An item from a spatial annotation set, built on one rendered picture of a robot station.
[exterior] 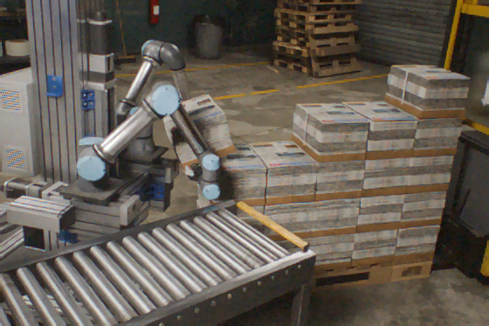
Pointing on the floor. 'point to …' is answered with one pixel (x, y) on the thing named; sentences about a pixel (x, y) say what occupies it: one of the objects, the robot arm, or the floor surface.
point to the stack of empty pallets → (297, 16)
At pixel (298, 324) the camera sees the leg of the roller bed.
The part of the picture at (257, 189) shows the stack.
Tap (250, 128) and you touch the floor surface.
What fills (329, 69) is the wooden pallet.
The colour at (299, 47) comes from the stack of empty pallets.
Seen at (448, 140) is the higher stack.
